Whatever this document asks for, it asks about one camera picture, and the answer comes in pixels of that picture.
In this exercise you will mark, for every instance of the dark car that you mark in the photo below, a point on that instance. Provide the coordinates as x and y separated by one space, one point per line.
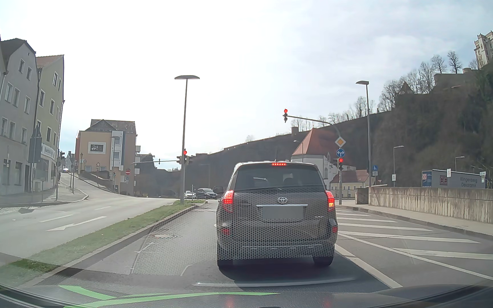
206 194

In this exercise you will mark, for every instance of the white building with red roof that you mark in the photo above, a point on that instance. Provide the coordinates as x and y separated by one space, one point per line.
315 147

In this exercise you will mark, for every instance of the white car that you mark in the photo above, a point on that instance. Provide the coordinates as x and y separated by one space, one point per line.
189 194

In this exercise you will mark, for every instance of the grey car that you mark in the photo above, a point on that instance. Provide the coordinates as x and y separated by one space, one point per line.
276 231

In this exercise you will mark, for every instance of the low building with red roof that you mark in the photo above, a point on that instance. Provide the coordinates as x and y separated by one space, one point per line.
351 177

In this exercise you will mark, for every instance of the grey asphalt road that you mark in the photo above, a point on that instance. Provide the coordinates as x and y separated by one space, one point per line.
173 239

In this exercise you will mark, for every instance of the round red road sign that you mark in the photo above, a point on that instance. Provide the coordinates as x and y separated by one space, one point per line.
127 171

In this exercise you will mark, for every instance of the beige building with dark roof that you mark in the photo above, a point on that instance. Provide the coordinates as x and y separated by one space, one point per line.
101 160

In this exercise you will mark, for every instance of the grass median strip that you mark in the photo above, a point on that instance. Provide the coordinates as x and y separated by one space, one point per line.
101 238

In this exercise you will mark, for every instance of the car's own bonnet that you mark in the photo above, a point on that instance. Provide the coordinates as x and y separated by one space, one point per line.
357 299

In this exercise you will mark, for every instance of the dark overgrown hillside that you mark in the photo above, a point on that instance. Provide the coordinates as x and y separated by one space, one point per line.
434 132

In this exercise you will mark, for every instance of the row of bare trees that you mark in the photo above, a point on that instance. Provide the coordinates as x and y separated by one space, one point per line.
426 77

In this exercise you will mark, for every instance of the pale green building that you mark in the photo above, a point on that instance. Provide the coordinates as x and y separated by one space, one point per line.
49 111

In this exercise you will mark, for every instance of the road sign on pole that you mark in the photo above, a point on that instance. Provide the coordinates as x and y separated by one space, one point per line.
35 149

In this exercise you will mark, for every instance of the grey billboard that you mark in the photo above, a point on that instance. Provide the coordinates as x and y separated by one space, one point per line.
460 179

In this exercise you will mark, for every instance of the grey gabled building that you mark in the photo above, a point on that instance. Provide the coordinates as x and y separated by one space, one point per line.
15 115

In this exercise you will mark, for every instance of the grey pavement beside houses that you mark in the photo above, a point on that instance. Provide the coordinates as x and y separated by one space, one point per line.
11 199

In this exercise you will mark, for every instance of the lamp post with flat head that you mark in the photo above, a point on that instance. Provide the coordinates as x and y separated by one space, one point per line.
183 128

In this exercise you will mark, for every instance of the tall grey lamp post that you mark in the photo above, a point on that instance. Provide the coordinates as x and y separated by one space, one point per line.
368 137

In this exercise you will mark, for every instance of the short lamp post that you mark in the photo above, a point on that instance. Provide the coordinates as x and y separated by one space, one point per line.
394 167
455 164

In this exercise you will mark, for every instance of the traffic light on post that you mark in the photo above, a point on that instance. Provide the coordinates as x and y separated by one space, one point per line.
57 171

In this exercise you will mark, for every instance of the concrete wall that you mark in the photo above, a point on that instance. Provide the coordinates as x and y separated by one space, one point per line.
443 204

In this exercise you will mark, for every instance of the grey pavement beside concrete wall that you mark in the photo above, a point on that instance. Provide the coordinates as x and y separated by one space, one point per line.
443 221

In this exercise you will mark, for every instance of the stone castle wall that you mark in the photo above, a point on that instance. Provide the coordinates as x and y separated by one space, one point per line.
447 81

